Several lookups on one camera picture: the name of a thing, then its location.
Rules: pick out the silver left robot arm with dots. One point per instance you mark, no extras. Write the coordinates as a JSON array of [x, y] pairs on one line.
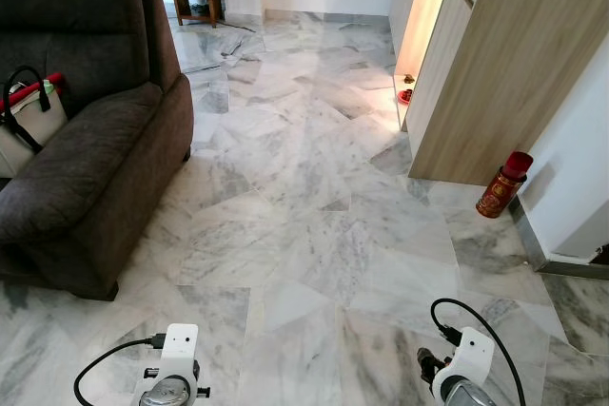
[[168, 395]]

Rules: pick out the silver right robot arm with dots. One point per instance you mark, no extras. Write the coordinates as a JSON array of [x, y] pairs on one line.
[[468, 396]]

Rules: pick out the red cylindrical tin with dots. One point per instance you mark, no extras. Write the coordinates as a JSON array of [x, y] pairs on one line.
[[501, 192]]

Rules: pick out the small red ornament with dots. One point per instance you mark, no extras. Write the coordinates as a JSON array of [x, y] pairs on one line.
[[405, 96]]

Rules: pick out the tall light wood cabinet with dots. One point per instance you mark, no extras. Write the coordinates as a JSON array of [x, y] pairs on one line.
[[514, 54]]

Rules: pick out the dark brown fabric sofa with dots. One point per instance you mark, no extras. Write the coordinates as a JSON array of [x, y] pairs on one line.
[[86, 159]]

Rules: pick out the green capped bottle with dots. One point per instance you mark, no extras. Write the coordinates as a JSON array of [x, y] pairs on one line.
[[49, 88]]

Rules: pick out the red cloth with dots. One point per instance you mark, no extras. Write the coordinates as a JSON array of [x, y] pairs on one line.
[[24, 92]]

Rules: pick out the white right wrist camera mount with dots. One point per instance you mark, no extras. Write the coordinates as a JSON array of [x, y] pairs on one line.
[[468, 358]]

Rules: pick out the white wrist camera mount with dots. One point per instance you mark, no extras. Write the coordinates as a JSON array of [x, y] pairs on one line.
[[179, 349], [468, 358]]

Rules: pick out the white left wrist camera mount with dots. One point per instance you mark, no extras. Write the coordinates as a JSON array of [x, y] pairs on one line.
[[179, 349]]

